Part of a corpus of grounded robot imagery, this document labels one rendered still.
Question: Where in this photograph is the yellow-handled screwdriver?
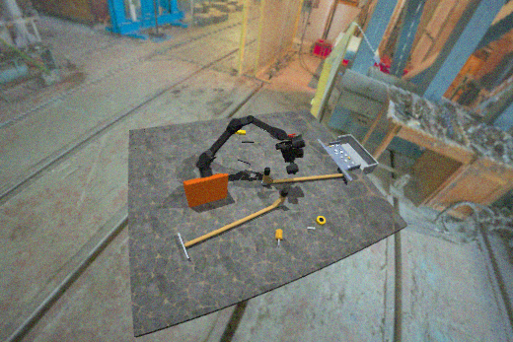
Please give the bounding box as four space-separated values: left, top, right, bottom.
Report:
275 229 282 246

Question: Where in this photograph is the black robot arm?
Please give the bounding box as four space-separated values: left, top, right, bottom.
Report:
196 115 306 178

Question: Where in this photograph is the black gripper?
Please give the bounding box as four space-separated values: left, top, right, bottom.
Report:
282 151 299 174

